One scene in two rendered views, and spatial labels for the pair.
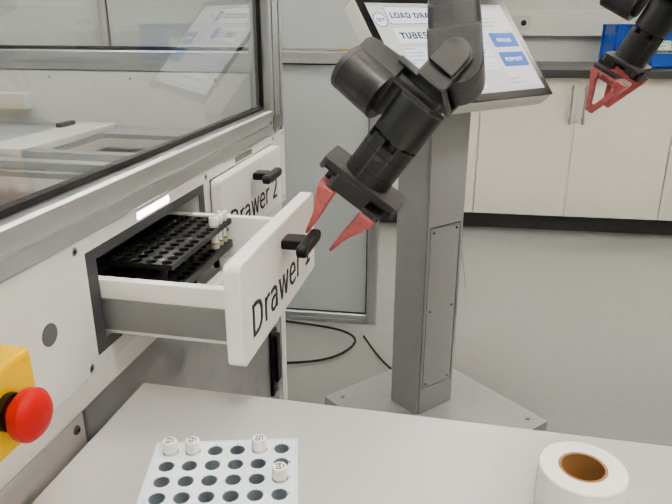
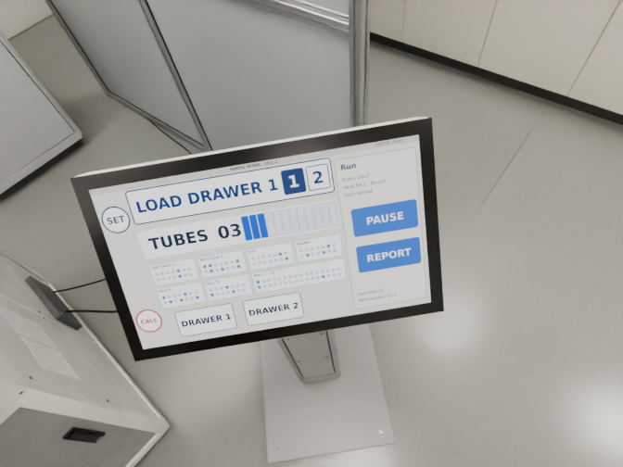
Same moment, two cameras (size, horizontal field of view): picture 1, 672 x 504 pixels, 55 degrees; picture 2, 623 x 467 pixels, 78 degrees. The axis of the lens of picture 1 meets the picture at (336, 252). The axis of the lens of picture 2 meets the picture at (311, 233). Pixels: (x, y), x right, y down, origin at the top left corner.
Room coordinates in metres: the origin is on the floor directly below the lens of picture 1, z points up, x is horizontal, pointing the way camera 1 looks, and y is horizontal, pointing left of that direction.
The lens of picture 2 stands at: (1.46, -0.55, 1.59)
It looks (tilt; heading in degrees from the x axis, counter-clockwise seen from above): 58 degrees down; 38
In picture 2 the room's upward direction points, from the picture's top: 10 degrees counter-clockwise
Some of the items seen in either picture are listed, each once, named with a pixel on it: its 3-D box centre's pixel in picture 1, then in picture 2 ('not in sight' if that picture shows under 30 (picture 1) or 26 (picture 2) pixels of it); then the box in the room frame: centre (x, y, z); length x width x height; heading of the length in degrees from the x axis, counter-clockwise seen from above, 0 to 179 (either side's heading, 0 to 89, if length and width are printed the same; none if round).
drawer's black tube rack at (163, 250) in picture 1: (122, 257); not in sight; (0.75, 0.26, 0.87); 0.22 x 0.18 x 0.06; 78
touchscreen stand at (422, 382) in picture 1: (441, 261); (308, 343); (1.68, -0.30, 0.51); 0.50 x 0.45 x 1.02; 37
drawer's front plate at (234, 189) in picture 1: (250, 193); not in sight; (1.04, 0.14, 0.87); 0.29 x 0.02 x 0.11; 168
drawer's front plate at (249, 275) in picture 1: (277, 266); not in sight; (0.70, 0.07, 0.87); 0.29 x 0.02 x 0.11; 168
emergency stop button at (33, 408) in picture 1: (23, 413); not in sight; (0.40, 0.23, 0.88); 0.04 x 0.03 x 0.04; 168
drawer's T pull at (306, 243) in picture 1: (298, 242); not in sight; (0.70, 0.04, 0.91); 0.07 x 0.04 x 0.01; 168
